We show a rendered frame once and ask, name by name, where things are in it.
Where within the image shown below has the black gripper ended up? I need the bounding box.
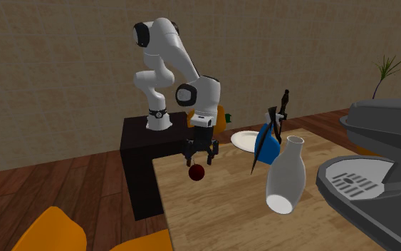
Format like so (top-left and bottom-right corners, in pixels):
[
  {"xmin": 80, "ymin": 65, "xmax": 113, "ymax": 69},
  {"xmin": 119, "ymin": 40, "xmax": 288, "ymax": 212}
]
[{"xmin": 181, "ymin": 125, "xmax": 220, "ymax": 167}]

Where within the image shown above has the dark red apple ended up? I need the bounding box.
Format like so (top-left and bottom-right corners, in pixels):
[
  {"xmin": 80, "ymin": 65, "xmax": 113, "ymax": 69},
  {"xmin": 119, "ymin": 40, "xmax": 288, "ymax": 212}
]
[{"xmin": 188, "ymin": 160, "xmax": 206, "ymax": 183}]

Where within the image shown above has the orange chair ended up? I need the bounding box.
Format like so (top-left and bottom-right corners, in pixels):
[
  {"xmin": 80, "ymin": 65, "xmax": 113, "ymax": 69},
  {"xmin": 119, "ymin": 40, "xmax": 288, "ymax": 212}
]
[
  {"xmin": 11, "ymin": 205, "xmax": 88, "ymax": 251},
  {"xmin": 186, "ymin": 105, "xmax": 228, "ymax": 135}
]

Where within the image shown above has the white plate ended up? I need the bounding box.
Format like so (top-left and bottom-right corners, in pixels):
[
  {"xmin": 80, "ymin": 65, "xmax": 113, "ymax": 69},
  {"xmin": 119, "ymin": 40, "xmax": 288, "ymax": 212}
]
[{"xmin": 230, "ymin": 130, "xmax": 261, "ymax": 153}]

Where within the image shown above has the wooden table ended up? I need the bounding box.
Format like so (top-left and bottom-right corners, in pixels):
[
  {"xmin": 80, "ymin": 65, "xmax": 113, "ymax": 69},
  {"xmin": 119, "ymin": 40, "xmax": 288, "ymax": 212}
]
[{"xmin": 151, "ymin": 127, "xmax": 387, "ymax": 251}]

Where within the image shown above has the dark robot stand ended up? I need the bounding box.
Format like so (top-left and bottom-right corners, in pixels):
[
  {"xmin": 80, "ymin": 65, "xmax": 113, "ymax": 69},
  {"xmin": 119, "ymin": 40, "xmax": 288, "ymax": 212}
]
[{"xmin": 119, "ymin": 111, "xmax": 192, "ymax": 222}]

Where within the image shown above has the blue spray bottle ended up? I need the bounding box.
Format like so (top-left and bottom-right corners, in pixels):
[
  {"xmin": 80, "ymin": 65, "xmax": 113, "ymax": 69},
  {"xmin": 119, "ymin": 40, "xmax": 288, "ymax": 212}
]
[{"xmin": 249, "ymin": 89, "xmax": 291, "ymax": 176}]

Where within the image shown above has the white vase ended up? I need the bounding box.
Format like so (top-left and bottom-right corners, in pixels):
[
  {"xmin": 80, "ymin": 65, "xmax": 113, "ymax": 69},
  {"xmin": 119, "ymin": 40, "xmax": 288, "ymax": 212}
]
[{"xmin": 265, "ymin": 135, "xmax": 307, "ymax": 215}]

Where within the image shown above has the grey coffee machine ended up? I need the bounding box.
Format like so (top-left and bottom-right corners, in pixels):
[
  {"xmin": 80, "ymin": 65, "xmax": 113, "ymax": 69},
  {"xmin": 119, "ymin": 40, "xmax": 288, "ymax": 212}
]
[{"xmin": 315, "ymin": 98, "xmax": 401, "ymax": 251}]

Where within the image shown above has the green potted plant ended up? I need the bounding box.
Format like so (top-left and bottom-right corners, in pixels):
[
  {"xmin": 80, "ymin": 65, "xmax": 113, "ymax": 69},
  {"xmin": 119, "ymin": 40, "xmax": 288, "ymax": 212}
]
[{"xmin": 371, "ymin": 54, "xmax": 401, "ymax": 101}]

